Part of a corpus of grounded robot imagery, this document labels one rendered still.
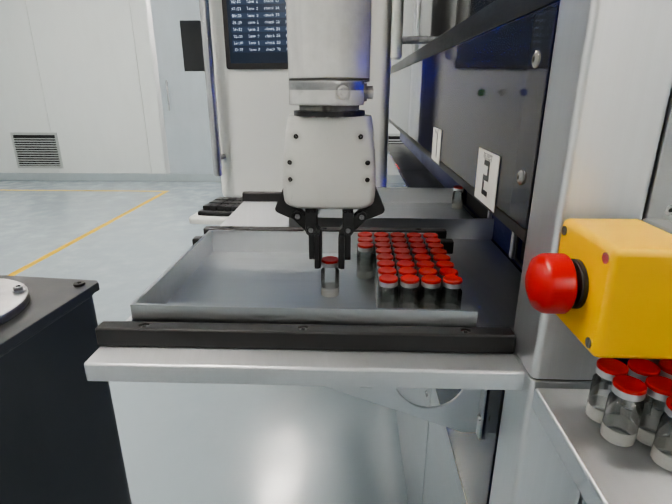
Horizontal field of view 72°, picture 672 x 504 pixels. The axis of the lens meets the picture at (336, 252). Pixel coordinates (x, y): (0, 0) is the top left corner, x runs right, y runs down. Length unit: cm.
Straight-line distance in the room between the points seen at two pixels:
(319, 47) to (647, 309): 34
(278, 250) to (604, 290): 50
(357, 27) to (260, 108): 93
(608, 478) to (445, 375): 14
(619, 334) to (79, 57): 664
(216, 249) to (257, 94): 74
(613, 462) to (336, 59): 39
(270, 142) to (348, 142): 92
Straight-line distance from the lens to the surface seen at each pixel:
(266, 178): 142
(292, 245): 70
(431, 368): 44
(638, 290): 32
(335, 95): 47
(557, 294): 32
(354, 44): 48
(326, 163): 49
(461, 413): 59
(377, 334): 44
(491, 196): 54
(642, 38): 39
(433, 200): 104
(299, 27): 49
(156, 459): 172
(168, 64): 630
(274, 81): 138
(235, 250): 72
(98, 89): 668
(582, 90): 38
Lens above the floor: 112
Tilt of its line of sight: 19 degrees down
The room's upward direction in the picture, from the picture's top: straight up
